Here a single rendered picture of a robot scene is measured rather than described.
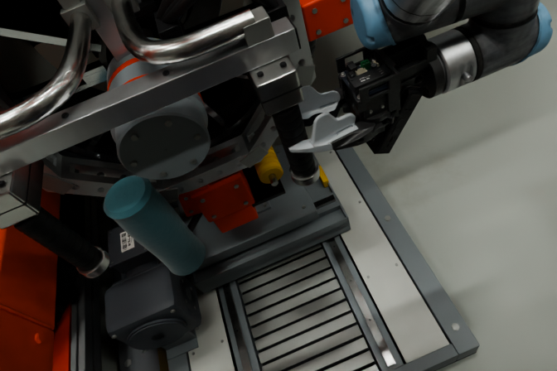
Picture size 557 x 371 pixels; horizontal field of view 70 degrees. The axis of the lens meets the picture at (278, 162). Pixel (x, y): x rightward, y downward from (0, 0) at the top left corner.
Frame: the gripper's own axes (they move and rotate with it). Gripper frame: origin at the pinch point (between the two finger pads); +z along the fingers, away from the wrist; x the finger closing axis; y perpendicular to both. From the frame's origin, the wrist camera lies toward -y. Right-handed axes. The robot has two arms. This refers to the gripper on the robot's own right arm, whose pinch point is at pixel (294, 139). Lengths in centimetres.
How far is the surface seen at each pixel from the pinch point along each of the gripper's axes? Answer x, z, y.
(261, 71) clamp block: -0.3, 1.1, 12.2
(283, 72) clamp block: 1.0, -1.0, 12.0
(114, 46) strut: -21.0, 18.5, 10.9
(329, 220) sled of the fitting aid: -25, -6, -68
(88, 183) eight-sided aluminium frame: -20.5, 37.0, -11.3
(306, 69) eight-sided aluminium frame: -20.2, -8.4, -6.2
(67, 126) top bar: -1.5, 22.9, 14.7
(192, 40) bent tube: -2.1, 6.7, 17.9
